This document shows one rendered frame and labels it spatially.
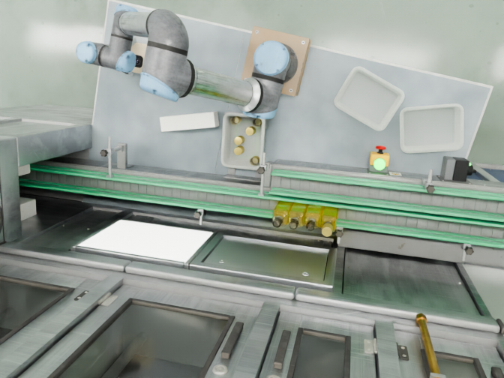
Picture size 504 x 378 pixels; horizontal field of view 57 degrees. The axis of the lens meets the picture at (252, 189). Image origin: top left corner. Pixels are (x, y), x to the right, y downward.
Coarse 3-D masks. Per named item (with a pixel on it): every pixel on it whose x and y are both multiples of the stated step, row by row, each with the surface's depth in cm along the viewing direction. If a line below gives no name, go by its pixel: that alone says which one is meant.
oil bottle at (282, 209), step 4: (280, 204) 174; (284, 204) 175; (288, 204) 175; (292, 204) 178; (276, 208) 168; (280, 208) 168; (284, 208) 169; (288, 208) 169; (276, 212) 165; (280, 212) 165; (284, 212) 165; (288, 212) 167; (272, 216) 166; (276, 216) 165; (280, 216) 164; (284, 216) 165; (272, 220) 166; (284, 220) 165; (284, 224) 166
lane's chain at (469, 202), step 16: (272, 176) 184; (320, 192) 181; (336, 192) 180; (352, 192) 178; (368, 192) 177; (384, 192) 176; (400, 192) 174; (416, 192) 173; (464, 208) 171; (480, 208) 170; (496, 208) 168
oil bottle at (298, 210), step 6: (294, 204) 175; (300, 204) 175; (306, 204) 176; (294, 210) 167; (300, 210) 168; (288, 216) 166; (294, 216) 164; (300, 216) 164; (288, 222) 165; (300, 222) 164
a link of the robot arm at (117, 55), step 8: (112, 40) 159; (120, 40) 159; (128, 40) 160; (104, 48) 161; (112, 48) 160; (120, 48) 160; (128, 48) 161; (104, 56) 161; (112, 56) 160; (120, 56) 159; (128, 56) 160; (104, 64) 163; (112, 64) 161; (120, 64) 160; (128, 64) 161; (128, 72) 164
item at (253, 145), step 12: (228, 120) 190; (252, 120) 192; (264, 120) 183; (228, 132) 192; (240, 132) 194; (264, 132) 185; (228, 144) 194; (252, 144) 194; (228, 156) 196; (240, 156) 196; (252, 156) 195; (240, 168) 190; (252, 168) 189
